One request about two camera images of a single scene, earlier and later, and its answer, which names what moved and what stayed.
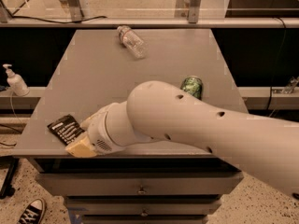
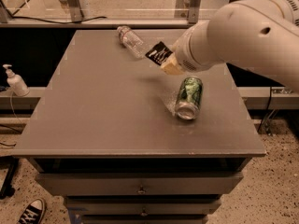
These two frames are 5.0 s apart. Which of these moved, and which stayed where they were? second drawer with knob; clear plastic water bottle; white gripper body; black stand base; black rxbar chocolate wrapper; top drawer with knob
Moved: black rxbar chocolate wrapper; white gripper body
Stayed: clear plastic water bottle; second drawer with knob; black stand base; top drawer with knob
